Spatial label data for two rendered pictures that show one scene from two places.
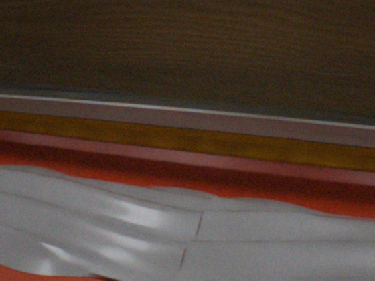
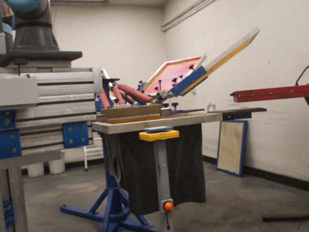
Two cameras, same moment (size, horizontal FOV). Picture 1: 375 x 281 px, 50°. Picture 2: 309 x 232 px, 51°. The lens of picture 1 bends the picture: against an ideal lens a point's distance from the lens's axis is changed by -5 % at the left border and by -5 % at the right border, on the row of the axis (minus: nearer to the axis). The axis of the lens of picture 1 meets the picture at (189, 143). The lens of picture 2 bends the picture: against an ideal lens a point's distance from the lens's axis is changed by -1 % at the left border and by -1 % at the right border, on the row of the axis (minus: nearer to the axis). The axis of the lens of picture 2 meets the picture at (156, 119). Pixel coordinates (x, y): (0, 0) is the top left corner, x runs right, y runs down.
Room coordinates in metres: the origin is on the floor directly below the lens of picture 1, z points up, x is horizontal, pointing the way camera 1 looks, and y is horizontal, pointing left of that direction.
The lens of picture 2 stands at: (-1.55, 1.13, 1.07)
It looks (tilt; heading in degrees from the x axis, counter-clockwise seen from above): 3 degrees down; 323
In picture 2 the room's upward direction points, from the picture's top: 5 degrees counter-clockwise
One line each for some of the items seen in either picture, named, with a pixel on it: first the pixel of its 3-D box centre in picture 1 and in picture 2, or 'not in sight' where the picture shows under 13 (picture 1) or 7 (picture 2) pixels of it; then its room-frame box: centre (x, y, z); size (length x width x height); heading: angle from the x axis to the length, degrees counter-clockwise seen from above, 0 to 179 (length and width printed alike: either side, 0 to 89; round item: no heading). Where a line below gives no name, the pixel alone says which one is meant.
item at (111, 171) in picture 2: not in sight; (118, 157); (0.01, 0.23, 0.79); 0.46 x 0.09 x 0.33; 163
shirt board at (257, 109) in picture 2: not in sight; (182, 119); (0.53, -0.73, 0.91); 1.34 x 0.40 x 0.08; 43
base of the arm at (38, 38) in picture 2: not in sight; (35, 41); (-0.47, 0.78, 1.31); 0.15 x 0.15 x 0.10
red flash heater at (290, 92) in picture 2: not in sight; (272, 93); (-0.02, -1.24, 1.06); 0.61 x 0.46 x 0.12; 43
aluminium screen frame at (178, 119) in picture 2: not in sight; (143, 121); (0.01, 0.04, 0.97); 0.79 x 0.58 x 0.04; 163
